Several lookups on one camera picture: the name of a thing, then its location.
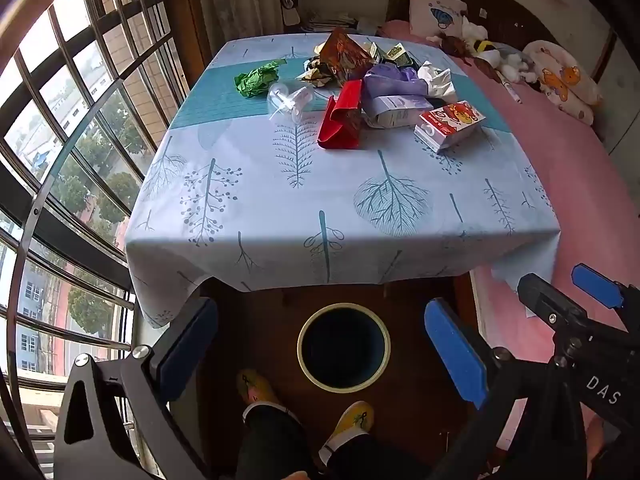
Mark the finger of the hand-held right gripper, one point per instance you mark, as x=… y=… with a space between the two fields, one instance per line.
x=540 y=295
x=597 y=285

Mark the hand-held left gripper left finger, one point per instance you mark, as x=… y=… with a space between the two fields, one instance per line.
x=187 y=345

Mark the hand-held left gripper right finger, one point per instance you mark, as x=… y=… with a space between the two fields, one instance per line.
x=455 y=355

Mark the round blue cream-rimmed bin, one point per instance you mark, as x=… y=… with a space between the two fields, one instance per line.
x=345 y=347

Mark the crushed clear plastic bottle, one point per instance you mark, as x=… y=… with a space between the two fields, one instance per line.
x=282 y=100

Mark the yellow slipper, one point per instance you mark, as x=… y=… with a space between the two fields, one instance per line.
x=352 y=422

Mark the person's left leg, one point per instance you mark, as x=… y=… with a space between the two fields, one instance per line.
x=270 y=445

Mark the person's leg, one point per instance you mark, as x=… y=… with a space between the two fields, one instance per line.
x=370 y=460
x=270 y=445

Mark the pink bed sheet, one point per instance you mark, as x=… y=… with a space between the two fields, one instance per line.
x=560 y=160

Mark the person's right leg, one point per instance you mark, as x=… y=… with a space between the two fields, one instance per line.
x=370 y=460

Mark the window with metal grille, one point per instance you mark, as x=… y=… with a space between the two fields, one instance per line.
x=65 y=232

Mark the red and white carton box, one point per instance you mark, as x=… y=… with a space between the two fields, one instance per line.
x=450 y=120

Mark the table with tree-print cloth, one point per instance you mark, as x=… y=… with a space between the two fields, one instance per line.
x=350 y=185

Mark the white marker pen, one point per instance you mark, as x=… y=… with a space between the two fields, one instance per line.
x=510 y=89

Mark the bear print baby pillow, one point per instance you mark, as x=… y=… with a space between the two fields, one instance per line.
x=560 y=80

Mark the crumpled white tissue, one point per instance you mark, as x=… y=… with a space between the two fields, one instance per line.
x=440 y=82

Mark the flattened white carton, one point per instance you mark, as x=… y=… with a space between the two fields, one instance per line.
x=395 y=110

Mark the yellow black bee plush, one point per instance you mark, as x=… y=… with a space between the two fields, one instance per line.
x=485 y=49

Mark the purple plastic bag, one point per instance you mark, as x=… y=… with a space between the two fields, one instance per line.
x=392 y=77

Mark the brown furry plush toy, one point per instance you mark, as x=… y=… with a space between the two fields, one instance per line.
x=452 y=45

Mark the green crumpled wrapper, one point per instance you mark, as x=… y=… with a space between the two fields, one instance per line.
x=257 y=80

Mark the dark green carton box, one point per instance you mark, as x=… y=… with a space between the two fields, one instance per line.
x=400 y=56

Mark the dark wooden headboard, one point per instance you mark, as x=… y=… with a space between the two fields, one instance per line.
x=500 y=5

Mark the crumpled gold black wrapper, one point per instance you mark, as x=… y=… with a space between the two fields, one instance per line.
x=315 y=72

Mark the white printed pillow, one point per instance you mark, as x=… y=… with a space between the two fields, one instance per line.
x=435 y=10

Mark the orange snack bag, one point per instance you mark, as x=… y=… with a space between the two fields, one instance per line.
x=345 y=55

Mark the stack of papers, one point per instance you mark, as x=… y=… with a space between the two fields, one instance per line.
x=330 y=22

